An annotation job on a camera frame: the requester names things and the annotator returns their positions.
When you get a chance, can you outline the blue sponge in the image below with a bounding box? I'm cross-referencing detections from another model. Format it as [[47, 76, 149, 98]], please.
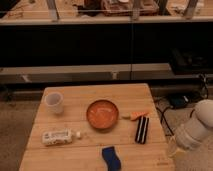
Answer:
[[102, 146, 121, 171]]

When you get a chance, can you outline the black floor cable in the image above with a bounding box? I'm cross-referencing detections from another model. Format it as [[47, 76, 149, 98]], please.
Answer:
[[153, 73, 210, 137]]

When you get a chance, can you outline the white lying bottle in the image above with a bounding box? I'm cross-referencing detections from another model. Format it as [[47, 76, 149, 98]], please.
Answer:
[[42, 129, 82, 146]]

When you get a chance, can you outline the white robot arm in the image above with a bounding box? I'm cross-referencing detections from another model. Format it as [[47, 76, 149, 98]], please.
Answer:
[[167, 99, 213, 158]]

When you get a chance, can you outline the black white striped eraser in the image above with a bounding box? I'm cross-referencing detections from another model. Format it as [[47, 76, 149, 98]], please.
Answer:
[[135, 116, 149, 144]]

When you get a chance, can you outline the orange carrot toy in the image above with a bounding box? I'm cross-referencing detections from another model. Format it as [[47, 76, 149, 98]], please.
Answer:
[[122, 111, 148, 121]]

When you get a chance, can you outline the orange bowl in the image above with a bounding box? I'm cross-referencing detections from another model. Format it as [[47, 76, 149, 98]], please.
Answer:
[[86, 99, 119, 130]]

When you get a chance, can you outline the black power box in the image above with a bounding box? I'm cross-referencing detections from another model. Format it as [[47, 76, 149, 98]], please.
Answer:
[[167, 94, 189, 109]]

